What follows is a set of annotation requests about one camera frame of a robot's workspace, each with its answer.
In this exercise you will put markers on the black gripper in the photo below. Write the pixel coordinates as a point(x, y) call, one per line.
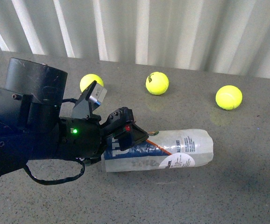
point(82, 138)

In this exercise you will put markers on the clear Wilson tennis can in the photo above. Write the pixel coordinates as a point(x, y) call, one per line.
point(163, 149)

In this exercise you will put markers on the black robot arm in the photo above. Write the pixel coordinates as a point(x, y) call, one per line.
point(32, 129)

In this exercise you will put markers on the tennis ball with Wilson print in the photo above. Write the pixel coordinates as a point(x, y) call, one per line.
point(157, 83)

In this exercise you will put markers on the tennis ball in middle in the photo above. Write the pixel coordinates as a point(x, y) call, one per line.
point(88, 79)

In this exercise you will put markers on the tennis ball far right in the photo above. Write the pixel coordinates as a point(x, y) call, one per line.
point(229, 97)

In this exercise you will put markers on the white pleated curtain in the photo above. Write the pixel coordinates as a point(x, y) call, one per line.
point(223, 36)

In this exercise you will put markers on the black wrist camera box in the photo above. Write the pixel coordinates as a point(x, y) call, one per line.
point(90, 99)

